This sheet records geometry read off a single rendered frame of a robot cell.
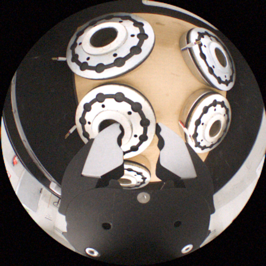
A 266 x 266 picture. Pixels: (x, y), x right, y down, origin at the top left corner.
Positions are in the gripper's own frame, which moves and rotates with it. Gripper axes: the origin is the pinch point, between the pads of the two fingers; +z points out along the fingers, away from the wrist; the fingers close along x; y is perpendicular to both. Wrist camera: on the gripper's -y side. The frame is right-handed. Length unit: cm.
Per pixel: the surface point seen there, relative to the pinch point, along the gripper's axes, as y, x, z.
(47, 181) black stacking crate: 21.7, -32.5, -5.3
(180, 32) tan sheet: -14.8, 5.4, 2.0
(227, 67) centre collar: -10.8, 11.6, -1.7
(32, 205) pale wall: 216, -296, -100
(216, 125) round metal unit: -1.0, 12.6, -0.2
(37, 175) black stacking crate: 19.7, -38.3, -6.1
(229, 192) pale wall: 196, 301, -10
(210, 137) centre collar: 0.6, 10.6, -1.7
